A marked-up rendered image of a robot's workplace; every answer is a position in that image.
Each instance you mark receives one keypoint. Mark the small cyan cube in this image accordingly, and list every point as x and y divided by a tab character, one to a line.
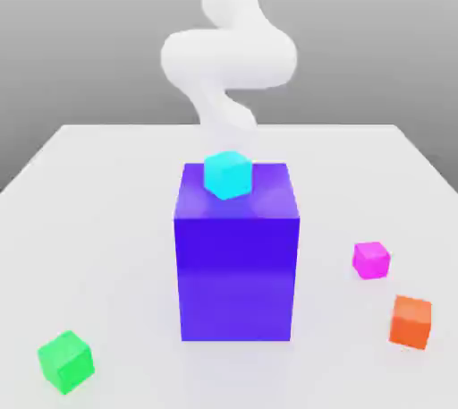
227	175

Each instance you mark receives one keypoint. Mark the large purple box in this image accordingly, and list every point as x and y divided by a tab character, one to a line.
236	273

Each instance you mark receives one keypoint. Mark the small green cube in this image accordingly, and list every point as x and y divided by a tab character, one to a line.
66	362

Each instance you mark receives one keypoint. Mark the small magenta cube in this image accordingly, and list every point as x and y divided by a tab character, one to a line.
370	260

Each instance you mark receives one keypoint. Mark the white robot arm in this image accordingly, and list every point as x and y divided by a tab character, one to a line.
229	58

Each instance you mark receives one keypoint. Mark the small orange cube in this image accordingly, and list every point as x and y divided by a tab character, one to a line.
410	323

